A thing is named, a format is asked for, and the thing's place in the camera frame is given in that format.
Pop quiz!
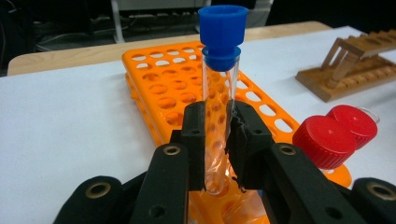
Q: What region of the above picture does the orange plastic tube rack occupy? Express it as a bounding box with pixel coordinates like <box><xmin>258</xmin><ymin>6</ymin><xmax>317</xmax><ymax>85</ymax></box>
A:
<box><xmin>121</xmin><ymin>40</ymin><xmax>353</xmax><ymax>224</ymax></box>

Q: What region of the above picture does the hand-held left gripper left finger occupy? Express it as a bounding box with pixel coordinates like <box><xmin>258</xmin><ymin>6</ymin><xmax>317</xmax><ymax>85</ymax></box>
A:
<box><xmin>170</xmin><ymin>102</ymin><xmax>206</xmax><ymax>191</ymax></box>

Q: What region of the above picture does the blue-capped glass test tube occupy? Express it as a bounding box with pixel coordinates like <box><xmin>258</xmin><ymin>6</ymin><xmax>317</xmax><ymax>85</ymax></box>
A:
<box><xmin>198</xmin><ymin>4</ymin><xmax>249</xmax><ymax>196</ymax></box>

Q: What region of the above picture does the wooden test tube rack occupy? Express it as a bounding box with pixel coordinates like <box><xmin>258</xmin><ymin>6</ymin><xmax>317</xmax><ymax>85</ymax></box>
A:
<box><xmin>295</xmin><ymin>29</ymin><xmax>396</xmax><ymax>103</ymax></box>

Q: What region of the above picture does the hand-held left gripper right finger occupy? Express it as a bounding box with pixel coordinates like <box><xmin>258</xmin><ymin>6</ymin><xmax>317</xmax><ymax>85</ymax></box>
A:
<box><xmin>225</xmin><ymin>101</ymin><xmax>276</xmax><ymax>190</ymax></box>

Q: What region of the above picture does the red-capped plastic tube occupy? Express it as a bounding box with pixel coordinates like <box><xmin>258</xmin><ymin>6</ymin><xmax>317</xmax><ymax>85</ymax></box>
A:
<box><xmin>292</xmin><ymin>115</ymin><xmax>358</xmax><ymax>175</ymax></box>
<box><xmin>326</xmin><ymin>105</ymin><xmax>378</xmax><ymax>151</ymax></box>

